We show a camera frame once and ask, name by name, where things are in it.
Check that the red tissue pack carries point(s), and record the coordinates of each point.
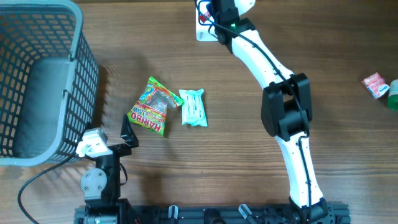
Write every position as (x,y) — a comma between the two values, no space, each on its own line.
(376,85)

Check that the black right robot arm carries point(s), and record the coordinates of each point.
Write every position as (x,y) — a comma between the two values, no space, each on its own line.
(286,109)

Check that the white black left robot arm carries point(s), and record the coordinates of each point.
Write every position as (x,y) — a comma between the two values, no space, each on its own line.
(101,185)

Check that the white barcode scanner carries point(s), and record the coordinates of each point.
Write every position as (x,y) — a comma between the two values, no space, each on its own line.
(204,32)

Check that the mint green wipes pack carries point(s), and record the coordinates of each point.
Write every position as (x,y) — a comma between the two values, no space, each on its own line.
(193,110)

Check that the green lid small jar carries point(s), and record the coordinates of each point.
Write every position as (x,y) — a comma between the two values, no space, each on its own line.
(392,101)

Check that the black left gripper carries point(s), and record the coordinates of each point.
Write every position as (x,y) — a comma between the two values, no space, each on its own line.
(130,140)

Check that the red Nescafe stick pack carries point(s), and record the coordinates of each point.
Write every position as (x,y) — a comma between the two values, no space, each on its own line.
(202,18)

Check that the grey plastic mesh basket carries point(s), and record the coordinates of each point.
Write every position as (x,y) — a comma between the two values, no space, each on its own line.
(49,81)

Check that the green Haribo candy bag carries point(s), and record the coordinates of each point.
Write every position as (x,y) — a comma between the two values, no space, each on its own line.
(150,110)

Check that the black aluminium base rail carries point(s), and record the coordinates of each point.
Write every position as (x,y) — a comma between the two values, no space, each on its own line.
(276,213)

